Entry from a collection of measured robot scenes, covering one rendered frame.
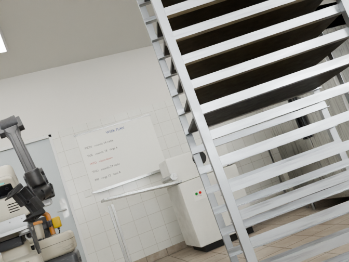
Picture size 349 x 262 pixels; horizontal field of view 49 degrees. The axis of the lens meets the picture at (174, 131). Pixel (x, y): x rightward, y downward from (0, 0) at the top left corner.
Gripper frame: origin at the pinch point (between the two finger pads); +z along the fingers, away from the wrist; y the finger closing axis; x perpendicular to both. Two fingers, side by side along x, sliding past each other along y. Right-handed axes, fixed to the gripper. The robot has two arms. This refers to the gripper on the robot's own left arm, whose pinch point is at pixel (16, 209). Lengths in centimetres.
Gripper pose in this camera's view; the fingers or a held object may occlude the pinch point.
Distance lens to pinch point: 146.4
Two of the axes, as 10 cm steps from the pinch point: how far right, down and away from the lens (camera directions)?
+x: -7.5, 6.1, 2.5
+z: -1.8, 1.8, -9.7
